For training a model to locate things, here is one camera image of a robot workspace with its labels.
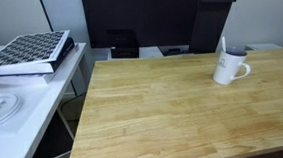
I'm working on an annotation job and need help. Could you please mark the metal spoon white handle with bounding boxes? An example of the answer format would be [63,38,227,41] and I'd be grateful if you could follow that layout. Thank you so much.
[220,35,229,53]

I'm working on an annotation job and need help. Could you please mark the white mug grey inside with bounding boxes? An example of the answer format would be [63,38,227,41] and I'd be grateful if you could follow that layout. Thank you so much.
[212,45,253,88]

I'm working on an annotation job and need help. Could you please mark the small black block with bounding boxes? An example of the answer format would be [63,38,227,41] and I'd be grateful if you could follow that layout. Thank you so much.
[167,47,186,57]

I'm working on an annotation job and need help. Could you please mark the large black panel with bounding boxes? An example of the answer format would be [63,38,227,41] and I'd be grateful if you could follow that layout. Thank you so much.
[74,0,201,57]

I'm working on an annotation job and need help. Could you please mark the black book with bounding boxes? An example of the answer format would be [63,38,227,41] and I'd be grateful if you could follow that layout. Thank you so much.
[0,32,76,84]

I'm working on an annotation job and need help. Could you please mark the dark perforated panel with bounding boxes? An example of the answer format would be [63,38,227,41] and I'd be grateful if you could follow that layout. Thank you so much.
[187,0,237,57]

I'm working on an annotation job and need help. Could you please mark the white side table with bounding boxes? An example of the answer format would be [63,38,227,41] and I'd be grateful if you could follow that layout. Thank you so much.
[0,36,93,158]

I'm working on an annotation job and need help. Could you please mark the checkerboard calibration board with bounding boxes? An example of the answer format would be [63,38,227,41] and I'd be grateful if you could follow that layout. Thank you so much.
[0,25,71,82]

